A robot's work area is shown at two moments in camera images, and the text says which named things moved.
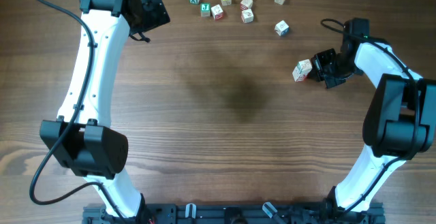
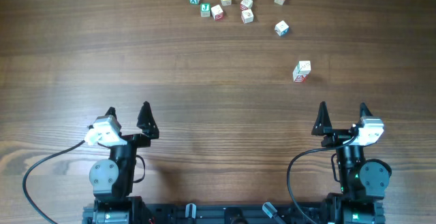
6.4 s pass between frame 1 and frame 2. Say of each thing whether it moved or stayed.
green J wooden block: stayed
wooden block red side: stayed
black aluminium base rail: stayed
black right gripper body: moved
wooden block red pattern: stayed
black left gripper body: moved
